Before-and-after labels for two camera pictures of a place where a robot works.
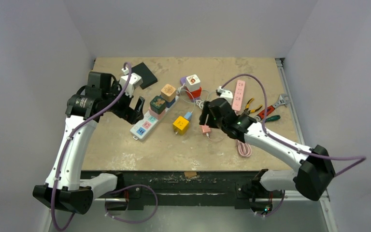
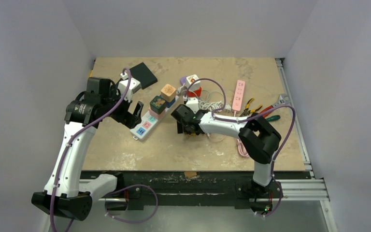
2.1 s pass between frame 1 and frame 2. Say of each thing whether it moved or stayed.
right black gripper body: moved
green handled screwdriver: stayed
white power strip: stayed
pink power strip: stayed
